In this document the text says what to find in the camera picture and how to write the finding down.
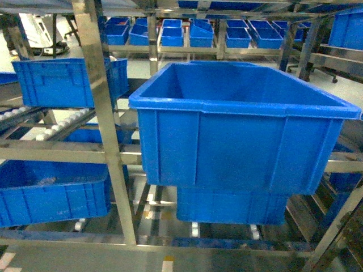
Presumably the large blue bin on shelf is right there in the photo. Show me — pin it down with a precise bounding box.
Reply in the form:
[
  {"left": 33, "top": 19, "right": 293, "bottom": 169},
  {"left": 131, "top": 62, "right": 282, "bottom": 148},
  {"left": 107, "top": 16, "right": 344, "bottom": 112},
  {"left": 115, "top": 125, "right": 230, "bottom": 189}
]
[{"left": 129, "top": 62, "right": 361, "bottom": 195}]

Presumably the blue bin under large bin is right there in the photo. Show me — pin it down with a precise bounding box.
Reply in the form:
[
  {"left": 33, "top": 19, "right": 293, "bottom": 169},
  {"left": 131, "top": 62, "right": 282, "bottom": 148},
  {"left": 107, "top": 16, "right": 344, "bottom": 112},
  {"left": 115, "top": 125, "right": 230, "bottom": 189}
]
[{"left": 176, "top": 188, "right": 290, "bottom": 225}]

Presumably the blue bin bottom left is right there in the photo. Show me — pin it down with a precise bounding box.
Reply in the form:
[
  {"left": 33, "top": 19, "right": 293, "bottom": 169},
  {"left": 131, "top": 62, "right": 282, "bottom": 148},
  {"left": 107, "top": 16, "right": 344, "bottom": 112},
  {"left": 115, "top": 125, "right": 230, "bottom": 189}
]
[{"left": 1, "top": 160, "right": 111, "bottom": 227}]

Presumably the blue bin right edge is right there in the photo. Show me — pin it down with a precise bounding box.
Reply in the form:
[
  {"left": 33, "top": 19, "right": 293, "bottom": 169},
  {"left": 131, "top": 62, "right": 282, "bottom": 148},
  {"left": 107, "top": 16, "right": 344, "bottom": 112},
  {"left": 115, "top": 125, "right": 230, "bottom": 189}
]
[{"left": 328, "top": 7, "right": 362, "bottom": 50}]

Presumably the stainless steel rack frame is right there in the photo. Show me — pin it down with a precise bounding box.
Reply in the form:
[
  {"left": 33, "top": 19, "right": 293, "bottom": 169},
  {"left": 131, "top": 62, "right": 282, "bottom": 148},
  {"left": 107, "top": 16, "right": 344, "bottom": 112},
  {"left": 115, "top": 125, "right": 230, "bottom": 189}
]
[{"left": 1, "top": 1, "right": 362, "bottom": 271}]

